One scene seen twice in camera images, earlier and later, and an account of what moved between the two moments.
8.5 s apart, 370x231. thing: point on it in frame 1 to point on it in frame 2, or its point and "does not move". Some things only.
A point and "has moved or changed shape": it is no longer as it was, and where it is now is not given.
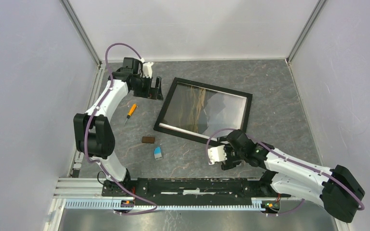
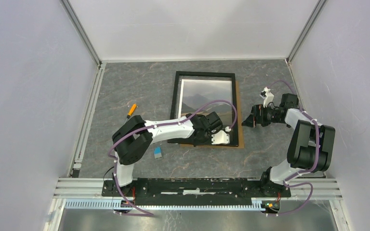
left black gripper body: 143,91 to 205,139
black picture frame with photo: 203,112 has moved or changed shape
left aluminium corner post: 82,31 does not move
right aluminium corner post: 319,6 does not move
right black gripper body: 232,160 to 267,115
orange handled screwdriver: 131,111 does not move
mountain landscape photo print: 203,111 has moved or changed shape
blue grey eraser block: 157,153 does not move
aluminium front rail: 91,187 does not move
